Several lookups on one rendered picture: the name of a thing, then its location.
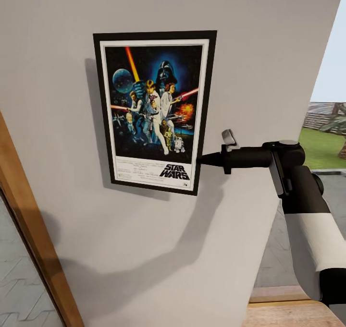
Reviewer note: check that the door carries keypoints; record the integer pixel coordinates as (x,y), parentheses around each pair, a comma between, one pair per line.
(34,291)

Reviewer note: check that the fixed window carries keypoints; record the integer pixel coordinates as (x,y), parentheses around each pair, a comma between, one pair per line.
(323,138)

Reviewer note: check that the poster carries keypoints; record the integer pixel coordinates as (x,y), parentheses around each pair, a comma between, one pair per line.
(155,90)

